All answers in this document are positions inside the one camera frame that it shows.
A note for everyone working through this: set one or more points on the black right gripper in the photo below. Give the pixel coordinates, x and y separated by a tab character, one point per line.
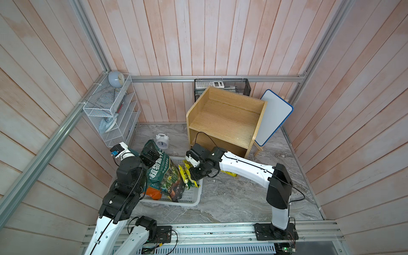
194	176

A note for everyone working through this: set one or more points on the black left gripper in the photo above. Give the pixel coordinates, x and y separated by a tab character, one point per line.
153	152

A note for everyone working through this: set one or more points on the yellow fertilizer bag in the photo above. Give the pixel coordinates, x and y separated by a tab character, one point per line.
184	170
229	173

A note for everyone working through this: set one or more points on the large green soil bag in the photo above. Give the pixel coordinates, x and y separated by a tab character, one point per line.
163	178

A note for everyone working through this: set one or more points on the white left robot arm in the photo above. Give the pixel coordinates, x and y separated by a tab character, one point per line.
121	200

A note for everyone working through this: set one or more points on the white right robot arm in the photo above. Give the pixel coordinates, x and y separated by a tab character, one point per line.
275	179

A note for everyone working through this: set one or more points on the wooden shelf cabinet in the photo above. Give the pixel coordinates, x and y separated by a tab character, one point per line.
225	119

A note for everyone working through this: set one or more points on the white twin-bell alarm clock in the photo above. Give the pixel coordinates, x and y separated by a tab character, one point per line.
162	141

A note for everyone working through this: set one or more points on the white perforated plastic basket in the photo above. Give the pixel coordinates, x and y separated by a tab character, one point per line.
190	197

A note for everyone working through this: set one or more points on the wooden whiteboard easel stand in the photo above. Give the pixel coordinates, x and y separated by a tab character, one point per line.
259	149

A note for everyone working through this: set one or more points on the white calculator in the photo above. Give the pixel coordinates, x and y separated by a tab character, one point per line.
202	85

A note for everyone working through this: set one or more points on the round white desk lamp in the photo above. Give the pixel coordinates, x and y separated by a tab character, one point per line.
116	79

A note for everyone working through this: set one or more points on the blue-framed whiteboard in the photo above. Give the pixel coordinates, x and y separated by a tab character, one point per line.
276	113

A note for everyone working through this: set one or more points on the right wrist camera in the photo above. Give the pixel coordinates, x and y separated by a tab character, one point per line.
193	158

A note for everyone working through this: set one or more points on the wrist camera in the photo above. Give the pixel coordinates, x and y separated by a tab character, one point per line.
119	150
193	158

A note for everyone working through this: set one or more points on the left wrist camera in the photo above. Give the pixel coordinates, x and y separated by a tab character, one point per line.
119	150

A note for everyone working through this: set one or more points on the white wire mesh rack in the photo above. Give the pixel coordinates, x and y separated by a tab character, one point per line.
113	112

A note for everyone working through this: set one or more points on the black wire mesh basket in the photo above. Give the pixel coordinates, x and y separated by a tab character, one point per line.
238	86

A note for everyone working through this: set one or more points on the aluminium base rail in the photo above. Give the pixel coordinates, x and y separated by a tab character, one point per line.
250	238

